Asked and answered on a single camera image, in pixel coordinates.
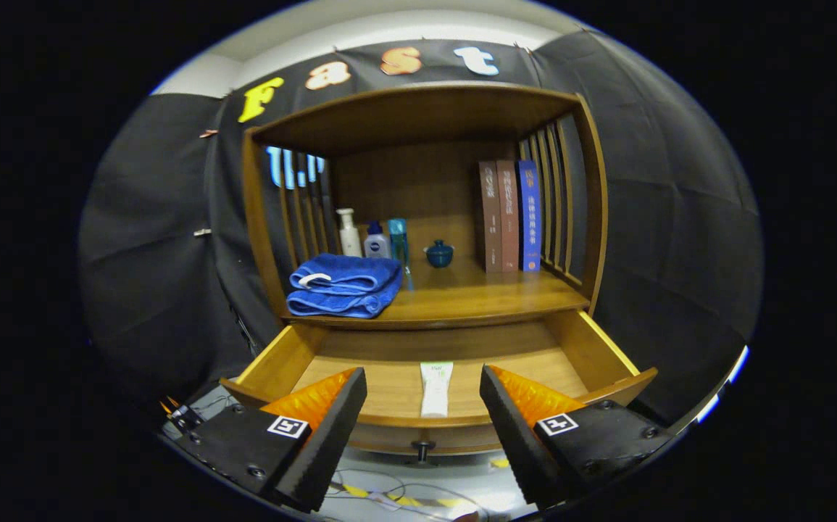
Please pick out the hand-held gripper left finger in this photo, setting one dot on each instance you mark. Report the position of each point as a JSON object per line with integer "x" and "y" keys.
{"x": 331, "y": 442}

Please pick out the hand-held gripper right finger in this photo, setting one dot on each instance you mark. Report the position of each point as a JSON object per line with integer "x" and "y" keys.
{"x": 519, "y": 442}

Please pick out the wooden drawer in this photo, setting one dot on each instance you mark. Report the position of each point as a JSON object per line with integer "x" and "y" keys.
{"x": 389, "y": 384}

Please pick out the white tube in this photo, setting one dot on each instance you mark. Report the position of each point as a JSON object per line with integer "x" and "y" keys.
{"x": 436, "y": 395}

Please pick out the wooden countertop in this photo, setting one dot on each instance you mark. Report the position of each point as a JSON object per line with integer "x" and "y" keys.
{"x": 476, "y": 290}

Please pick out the wooden cabinet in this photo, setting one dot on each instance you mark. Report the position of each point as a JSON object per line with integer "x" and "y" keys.
{"x": 418, "y": 116}

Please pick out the yellow black floor tape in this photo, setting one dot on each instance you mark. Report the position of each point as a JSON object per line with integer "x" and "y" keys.
{"x": 407, "y": 501}

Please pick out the blue folded towel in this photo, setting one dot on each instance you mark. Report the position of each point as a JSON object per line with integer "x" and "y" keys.
{"x": 353, "y": 272}

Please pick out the white bottle with blue cap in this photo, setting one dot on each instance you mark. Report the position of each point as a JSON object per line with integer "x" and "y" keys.
{"x": 377, "y": 246}

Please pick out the small blue lidded cup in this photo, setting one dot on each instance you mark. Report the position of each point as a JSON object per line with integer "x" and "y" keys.
{"x": 439, "y": 255}

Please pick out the white pump bottle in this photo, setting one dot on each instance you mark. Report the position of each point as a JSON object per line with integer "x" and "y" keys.
{"x": 349, "y": 239}

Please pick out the teal bottle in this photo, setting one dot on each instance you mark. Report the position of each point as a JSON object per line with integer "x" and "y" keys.
{"x": 398, "y": 239}

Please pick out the blue book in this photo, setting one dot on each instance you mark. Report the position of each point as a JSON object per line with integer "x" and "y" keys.
{"x": 530, "y": 217}

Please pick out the reddish brown book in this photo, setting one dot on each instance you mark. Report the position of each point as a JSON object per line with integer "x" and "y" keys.
{"x": 509, "y": 217}

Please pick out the dark brown book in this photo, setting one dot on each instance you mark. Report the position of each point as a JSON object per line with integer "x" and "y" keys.
{"x": 490, "y": 217}

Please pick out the black backdrop cloth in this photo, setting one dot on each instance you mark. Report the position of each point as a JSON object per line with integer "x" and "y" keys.
{"x": 679, "y": 217}

